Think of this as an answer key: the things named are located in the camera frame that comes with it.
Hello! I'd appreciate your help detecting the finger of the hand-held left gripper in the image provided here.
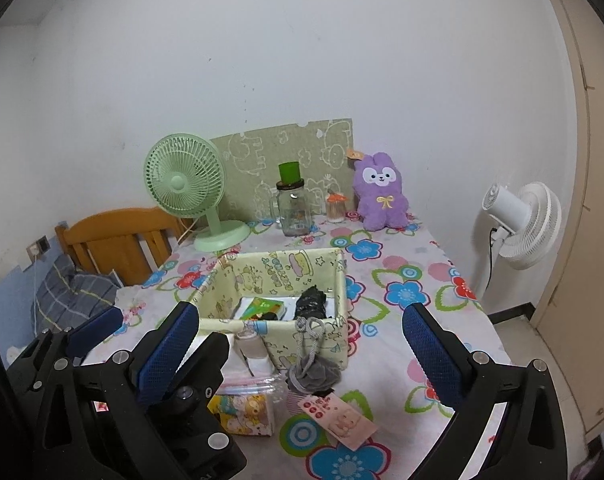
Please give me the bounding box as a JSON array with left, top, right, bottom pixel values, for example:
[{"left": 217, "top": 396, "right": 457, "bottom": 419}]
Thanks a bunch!
[
  {"left": 146, "top": 334, "right": 247, "bottom": 480},
  {"left": 6, "top": 306, "right": 124, "bottom": 392}
]

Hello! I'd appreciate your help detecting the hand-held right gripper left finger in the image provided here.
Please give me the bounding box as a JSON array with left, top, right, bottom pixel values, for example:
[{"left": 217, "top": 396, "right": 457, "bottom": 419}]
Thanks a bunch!
[{"left": 6, "top": 302, "right": 201, "bottom": 480}]

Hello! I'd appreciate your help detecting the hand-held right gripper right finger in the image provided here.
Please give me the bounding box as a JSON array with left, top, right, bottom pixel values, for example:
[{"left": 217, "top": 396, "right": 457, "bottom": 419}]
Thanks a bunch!
[{"left": 402, "top": 302, "right": 598, "bottom": 480}]

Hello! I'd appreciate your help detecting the white gauze roll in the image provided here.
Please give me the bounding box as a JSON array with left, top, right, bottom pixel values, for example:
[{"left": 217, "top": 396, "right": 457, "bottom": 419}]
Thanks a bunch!
[{"left": 234, "top": 330, "right": 273, "bottom": 376}]

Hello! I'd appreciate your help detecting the yellow cartoon print storage box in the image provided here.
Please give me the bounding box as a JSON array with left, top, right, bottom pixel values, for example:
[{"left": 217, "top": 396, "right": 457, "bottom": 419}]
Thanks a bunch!
[{"left": 187, "top": 247, "right": 350, "bottom": 371}]

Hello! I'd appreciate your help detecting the yellow cartoon tissue pack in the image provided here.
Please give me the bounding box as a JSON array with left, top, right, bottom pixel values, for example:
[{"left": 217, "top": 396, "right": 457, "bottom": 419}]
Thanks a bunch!
[{"left": 207, "top": 392, "right": 277, "bottom": 438}]

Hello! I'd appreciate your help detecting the grey plaid pillow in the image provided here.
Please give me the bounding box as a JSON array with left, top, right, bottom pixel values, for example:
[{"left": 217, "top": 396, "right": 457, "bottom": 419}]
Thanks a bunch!
[{"left": 32, "top": 252, "right": 120, "bottom": 333}]

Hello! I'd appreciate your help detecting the clear plastic bag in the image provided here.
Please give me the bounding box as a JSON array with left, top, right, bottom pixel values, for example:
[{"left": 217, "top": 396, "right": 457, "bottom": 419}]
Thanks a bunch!
[{"left": 214, "top": 357, "right": 289, "bottom": 401}]

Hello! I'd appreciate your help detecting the wooden bed headboard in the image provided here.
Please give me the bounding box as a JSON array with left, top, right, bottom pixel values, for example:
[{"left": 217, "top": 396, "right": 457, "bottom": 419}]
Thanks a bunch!
[{"left": 56, "top": 206, "right": 197, "bottom": 288}]

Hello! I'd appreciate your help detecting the floral tablecloth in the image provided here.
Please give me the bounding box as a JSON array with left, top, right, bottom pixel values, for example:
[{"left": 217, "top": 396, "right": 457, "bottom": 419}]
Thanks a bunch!
[{"left": 79, "top": 212, "right": 513, "bottom": 480}]

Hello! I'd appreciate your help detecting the green packet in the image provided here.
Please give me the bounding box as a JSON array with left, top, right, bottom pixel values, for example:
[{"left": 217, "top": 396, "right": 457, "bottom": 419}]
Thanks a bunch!
[{"left": 239, "top": 296, "right": 287, "bottom": 321}]

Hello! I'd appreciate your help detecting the pink hair clip card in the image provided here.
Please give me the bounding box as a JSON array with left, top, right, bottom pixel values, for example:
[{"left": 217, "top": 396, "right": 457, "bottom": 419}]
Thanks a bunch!
[{"left": 299, "top": 392, "right": 377, "bottom": 451}]

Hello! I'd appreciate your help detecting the grey mesh bath sponge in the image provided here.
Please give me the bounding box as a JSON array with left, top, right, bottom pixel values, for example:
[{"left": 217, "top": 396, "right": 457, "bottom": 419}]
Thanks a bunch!
[{"left": 287, "top": 317, "right": 343, "bottom": 397}]

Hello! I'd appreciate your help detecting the black folded cloth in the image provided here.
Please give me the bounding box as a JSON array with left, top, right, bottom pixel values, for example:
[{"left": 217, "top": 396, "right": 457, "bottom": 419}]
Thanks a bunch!
[{"left": 294, "top": 286, "right": 327, "bottom": 320}]

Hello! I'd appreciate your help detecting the white standing fan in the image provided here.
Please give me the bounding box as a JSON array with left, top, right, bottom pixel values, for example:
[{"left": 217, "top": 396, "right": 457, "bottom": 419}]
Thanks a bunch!
[{"left": 474, "top": 181, "right": 563, "bottom": 306}]

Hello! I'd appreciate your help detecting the purple bunny plush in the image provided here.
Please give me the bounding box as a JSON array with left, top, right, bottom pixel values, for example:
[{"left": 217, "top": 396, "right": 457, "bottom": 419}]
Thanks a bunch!
[{"left": 349, "top": 149, "right": 411, "bottom": 232}]

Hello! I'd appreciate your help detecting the green desk fan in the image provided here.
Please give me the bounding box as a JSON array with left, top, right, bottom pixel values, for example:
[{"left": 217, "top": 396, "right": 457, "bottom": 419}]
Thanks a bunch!
[{"left": 143, "top": 133, "right": 253, "bottom": 252}]

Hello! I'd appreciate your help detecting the small jar with orange lid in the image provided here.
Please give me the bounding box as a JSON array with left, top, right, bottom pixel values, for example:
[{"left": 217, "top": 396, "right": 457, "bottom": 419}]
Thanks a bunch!
[{"left": 326, "top": 191, "right": 347, "bottom": 222}]

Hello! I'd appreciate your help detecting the glass jar mug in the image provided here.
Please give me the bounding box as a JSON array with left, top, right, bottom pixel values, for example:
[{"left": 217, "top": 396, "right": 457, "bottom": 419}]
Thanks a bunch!
[{"left": 274, "top": 180, "right": 313, "bottom": 237}]

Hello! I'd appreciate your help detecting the beige wooden door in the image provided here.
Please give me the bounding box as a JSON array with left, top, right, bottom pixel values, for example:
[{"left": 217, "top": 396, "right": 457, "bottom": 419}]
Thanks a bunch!
[{"left": 532, "top": 0, "right": 604, "bottom": 441}]

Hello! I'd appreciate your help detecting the green plastic cup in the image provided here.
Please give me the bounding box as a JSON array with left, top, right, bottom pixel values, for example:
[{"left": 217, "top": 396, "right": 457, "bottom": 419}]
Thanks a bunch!
[{"left": 278, "top": 161, "right": 303, "bottom": 187}]

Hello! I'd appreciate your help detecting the green cartoon print board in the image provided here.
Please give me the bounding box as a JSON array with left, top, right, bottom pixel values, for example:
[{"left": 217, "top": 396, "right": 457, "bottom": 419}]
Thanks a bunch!
[{"left": 209, "top": 119, "right": 355, "bottom": 223}]

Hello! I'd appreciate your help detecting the black fan cable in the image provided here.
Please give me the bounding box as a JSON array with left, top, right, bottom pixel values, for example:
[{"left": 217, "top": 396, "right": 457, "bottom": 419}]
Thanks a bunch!
[{"left": 484, "top": 227, "right": 501, "bottom": 293}]

